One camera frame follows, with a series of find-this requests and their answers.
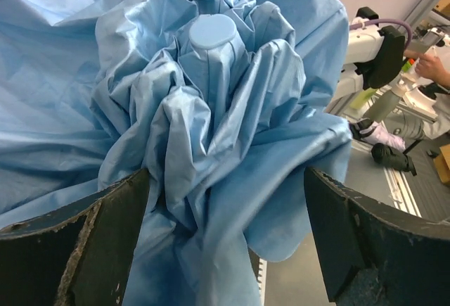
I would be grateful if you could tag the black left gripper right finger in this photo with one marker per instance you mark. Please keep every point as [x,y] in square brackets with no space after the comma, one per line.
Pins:
[371,253]

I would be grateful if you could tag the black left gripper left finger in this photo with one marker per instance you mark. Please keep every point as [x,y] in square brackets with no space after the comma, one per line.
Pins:
[79,254]

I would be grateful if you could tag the light blue folding umbrella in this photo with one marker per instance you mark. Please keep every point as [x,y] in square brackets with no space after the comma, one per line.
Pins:
[222,101]

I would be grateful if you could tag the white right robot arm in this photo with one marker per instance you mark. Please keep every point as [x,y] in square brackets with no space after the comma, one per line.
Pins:
[375,55]

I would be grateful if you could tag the black folded umbrella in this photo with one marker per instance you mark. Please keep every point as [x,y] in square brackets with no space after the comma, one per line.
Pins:
[392,158]

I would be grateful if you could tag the slotted cable duct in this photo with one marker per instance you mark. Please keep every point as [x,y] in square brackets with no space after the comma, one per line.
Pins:
[259,267]

